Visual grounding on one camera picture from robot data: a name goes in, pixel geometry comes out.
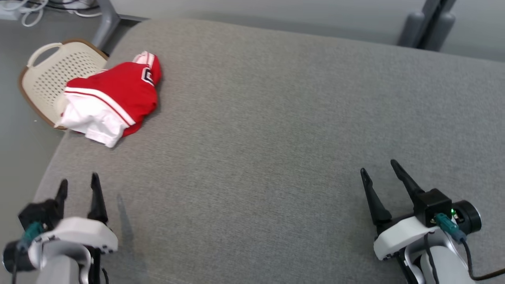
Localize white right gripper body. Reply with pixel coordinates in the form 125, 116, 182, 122
374, 215, 440, 261

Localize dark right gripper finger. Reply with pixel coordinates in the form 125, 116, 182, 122
391, 159, 426, 204
360, 168, 392, 227

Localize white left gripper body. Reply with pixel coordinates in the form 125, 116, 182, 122
28, 217, 118, 269

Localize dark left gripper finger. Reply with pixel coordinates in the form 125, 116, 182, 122
88, 172, 108, 224
53, 179, 68, 221

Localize red jersey white sleeves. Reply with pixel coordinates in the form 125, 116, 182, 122
55, 51, 162, 148

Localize beige perforated laundry basket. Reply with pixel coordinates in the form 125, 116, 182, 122
19, 39, 109, 130

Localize grey metal table leg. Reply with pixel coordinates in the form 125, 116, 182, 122
92, 0, 148, 50

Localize right black braided arm cable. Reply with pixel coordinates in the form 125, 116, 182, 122
424, 233, 440, 284

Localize left teal plug camera cable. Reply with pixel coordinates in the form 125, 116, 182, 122
10, 222, 45, 284

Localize teal plug camera cable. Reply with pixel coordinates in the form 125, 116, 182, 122
434, 213, 505, 281
10, 222, 45, 284

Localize right teal plug camera cable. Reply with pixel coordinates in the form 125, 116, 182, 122
434, 213, 505, 281

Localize grey cylinder post foot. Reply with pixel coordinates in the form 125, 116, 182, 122
424, 12, 456, 52
398, 12, 428, 48

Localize grey partition post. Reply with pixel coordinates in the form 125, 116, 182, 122
418, 0, 458, 50

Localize white floor cable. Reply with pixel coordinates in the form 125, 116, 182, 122
18, 0, 103, 27

